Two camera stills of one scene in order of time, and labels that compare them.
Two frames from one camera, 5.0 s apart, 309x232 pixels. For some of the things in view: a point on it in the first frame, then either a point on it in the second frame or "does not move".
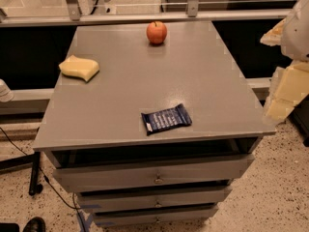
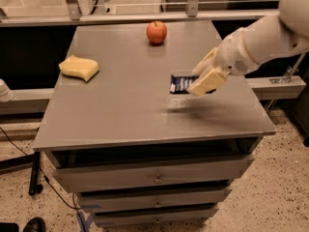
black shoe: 35,224 does not move
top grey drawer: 148,174 does not move
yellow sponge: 78,68 does not move
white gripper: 296,36 to 231,56
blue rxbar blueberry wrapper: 166,118 to 179,84
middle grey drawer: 93,201 does not move
